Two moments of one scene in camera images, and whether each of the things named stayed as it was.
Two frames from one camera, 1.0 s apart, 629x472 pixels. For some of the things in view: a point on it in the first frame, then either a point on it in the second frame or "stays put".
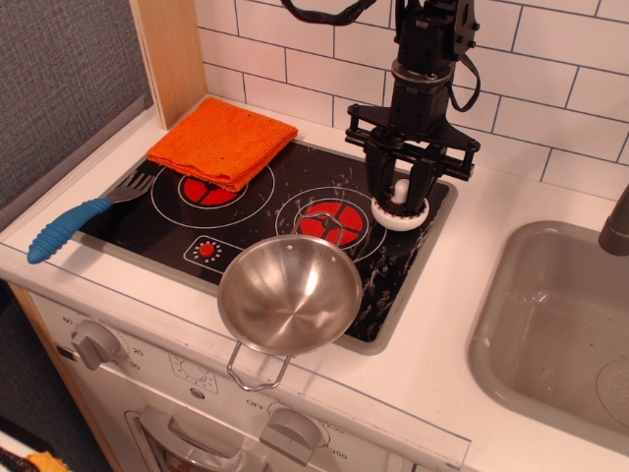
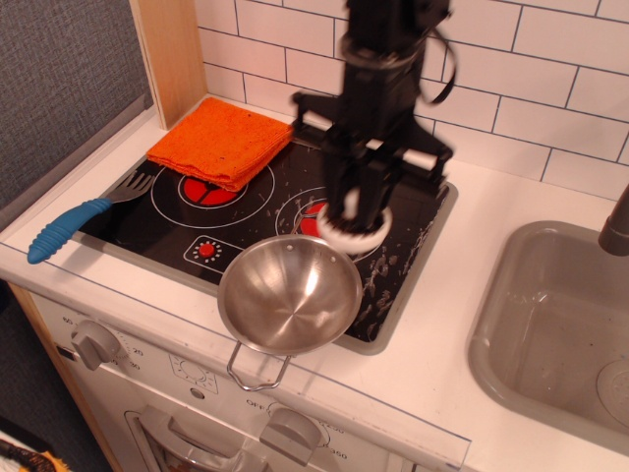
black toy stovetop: (195, 228) stays put
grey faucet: (614, 236) stays put
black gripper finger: (423, 175) to (374, 192)
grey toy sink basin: (552, 337) stays put
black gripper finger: (380, 164) to (343, 171)
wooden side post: (170, 41) stays put
